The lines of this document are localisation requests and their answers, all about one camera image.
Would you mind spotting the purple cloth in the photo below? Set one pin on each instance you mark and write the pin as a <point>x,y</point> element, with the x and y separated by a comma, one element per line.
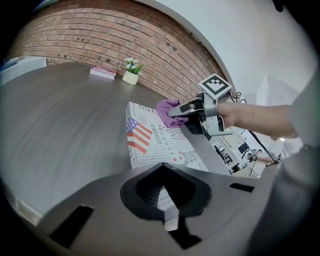
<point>166,110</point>

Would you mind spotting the person's right forearm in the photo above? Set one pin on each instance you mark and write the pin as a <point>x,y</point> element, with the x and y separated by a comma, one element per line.
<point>260,120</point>

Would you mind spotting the pink book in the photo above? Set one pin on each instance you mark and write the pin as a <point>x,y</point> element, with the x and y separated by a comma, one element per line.
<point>102,72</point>

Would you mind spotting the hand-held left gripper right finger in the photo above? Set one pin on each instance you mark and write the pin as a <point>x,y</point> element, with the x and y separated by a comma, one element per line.
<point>225,200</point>

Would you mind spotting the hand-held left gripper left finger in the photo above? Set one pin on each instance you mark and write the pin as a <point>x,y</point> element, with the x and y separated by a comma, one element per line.
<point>87,220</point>

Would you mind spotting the potted white flower plant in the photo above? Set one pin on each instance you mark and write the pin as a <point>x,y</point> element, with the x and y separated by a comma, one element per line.
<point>130,77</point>

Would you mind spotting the person's white shirt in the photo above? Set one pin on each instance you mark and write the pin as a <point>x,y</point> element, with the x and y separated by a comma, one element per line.
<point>300,175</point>

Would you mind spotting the white printed flag book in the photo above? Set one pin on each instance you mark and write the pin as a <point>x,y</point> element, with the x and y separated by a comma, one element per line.
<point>155,140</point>

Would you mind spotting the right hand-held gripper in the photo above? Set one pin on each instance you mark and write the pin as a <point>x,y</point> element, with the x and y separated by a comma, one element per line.
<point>215,86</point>

